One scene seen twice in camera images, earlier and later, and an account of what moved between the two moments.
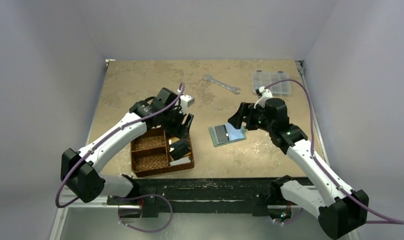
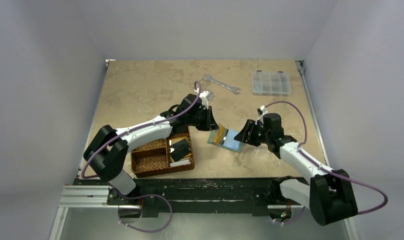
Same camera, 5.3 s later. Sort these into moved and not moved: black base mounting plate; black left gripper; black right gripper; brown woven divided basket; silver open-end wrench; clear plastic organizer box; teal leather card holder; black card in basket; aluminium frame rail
Moved: teal leather card holder; black right gripper; black left gripper
Not moved: black card in basket; aluminium frame rail; black base mounting plate; silver open-end wrench; clear plastic organizer box; brown woven divided basket
